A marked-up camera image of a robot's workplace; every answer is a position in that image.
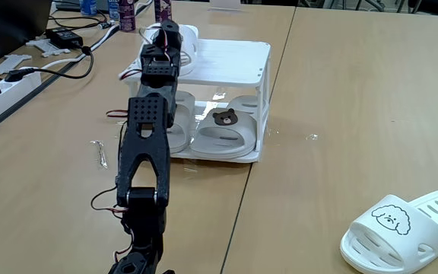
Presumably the black power adapter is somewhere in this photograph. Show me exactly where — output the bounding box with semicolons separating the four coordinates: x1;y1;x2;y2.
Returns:
45;27;84;49

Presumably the white plastic rack piece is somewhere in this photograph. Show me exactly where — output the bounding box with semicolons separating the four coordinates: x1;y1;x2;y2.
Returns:
24;37;71;59
0;53;33;75

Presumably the purple drink can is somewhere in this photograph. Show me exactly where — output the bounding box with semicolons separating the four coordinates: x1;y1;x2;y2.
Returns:
118;0;137;32
154;0;173;24

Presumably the black laptop screen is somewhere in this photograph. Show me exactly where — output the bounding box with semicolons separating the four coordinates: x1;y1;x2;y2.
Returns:
0;0;52;69

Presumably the white two-shelf shoe rack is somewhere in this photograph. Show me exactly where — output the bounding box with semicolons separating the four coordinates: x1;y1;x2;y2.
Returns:
119;37;272;164

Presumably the white card stand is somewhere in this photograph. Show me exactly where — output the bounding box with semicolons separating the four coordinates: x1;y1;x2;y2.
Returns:
208;0;243;12

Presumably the white cable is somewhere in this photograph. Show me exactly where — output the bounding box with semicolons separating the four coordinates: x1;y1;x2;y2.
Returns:
19;0;155;72

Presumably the grey bear slipper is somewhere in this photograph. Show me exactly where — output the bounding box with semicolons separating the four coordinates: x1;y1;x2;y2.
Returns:
165;90;197;154
189;94;260;160

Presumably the white dog slipper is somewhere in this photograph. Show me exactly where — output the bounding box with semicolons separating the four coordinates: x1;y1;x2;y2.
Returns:
339;189;438;274
138;23;200;77

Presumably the blue drink can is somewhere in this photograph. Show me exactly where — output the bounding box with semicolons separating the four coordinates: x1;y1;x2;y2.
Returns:
79;0;98;17
106;0;120;21

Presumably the white power strip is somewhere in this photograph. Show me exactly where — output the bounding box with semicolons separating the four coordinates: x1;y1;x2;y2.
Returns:
0;68;43;132

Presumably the black plug with cable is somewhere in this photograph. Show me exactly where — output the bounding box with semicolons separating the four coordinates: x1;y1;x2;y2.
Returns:
4;45;95;83

